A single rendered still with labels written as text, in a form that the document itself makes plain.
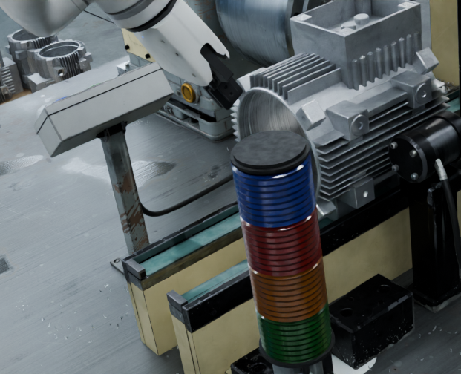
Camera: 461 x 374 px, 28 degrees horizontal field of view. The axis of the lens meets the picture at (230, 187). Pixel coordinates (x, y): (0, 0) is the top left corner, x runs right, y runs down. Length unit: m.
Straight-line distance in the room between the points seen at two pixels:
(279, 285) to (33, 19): 0.36
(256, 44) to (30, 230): 0.46
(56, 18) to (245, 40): 0.57
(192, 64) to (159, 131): 0.69
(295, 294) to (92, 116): 0.53
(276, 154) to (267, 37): 0.74
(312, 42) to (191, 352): 0.39
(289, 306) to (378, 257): 0.48
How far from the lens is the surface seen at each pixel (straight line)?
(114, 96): 1.20
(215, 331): 1.06
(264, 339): 0.77
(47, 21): 0.93
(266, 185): 0.67
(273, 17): 1.38
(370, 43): 1.10
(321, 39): 1.10
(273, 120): 1.20
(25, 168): 1.69
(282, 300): 0.73
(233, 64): 1.60
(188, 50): 1.01
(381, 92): 1.11
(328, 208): 1.10
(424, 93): 1.12
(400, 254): 1.23
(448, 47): 1.46
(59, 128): 1.17
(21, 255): 1.44
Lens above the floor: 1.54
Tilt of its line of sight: 30 degrees down
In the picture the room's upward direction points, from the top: 10 degrees counter-clockwise
